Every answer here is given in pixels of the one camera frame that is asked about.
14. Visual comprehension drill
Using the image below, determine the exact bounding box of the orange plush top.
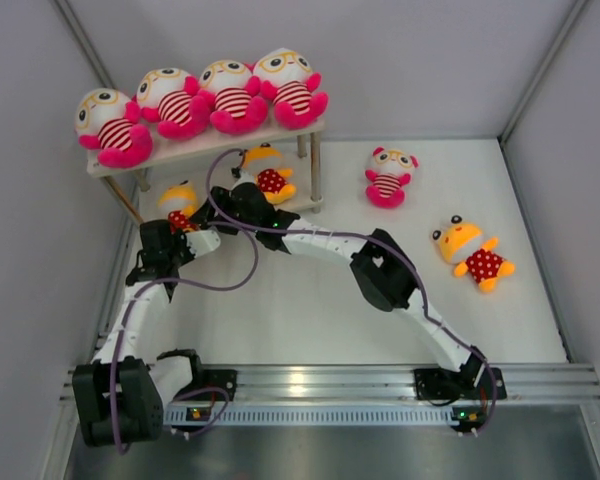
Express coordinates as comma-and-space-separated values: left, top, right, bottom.
241, 143, 297, 205

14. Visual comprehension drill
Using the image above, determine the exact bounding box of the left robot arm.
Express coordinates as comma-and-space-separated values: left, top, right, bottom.
72, 220, 220, 450

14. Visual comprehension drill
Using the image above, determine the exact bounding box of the pink panda plush face down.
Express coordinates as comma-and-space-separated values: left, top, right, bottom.
135, 67, 211, 141

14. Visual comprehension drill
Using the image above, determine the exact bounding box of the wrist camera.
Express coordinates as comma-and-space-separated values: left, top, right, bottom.
185, 230, 221, 258
231, 167, 257, 190

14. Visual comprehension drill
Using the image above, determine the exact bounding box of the grey slotted cable duct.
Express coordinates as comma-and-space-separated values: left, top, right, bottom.
164, 405, 459, 428

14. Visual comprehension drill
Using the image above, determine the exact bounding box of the wall corner metal strip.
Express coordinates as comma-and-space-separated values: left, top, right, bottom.
497, 0, 591, 147
50, 0, 117, 89

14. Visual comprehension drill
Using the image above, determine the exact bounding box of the black mount plate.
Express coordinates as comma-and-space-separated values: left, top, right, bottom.
176, 368, 238, 401
414, 368, 508, 404

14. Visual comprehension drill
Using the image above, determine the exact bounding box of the wall corner metal strip left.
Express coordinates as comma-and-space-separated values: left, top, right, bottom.
50, 0, 117, 89

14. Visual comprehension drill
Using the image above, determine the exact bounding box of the wall corner metal strip right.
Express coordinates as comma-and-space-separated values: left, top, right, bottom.
497, 0, 591, 147

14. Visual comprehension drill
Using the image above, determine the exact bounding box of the pink panda plush top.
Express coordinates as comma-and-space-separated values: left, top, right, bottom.
365, 147, 419, 209

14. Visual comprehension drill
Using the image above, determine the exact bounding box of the pink panda plush with glasses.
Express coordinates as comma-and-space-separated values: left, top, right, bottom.
253, 48, 329, 130

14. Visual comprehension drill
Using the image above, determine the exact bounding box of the white two-tier shelf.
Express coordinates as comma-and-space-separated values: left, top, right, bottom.
87, 119, 325, 223

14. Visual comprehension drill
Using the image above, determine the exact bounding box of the right black mount plate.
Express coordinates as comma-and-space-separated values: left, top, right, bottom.
414, 368, 508, 404

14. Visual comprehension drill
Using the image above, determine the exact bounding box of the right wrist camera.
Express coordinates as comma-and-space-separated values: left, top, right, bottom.
231, 167, 257, 190

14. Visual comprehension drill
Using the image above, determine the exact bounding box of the aluminium rail base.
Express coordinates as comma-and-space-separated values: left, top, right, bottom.
59, 319, 600, 404

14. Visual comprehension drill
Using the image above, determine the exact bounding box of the left black mount plate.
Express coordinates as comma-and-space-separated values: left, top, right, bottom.
176, 368, 238, 401

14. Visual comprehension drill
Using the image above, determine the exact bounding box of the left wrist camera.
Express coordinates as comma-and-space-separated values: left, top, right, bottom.
185, 230, 221, 258

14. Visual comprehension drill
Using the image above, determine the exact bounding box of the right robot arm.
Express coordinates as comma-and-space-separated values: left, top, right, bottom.
191, 183, 497, 397

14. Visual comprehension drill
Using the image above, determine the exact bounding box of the orange plush bottom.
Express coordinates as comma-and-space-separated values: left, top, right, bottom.
158, 180, 199, 233

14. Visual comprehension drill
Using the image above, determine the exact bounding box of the orange plush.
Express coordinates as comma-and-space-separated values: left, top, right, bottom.
158, 180, 199, 233
431, 215, 516, 293
241, 143, 297, 205

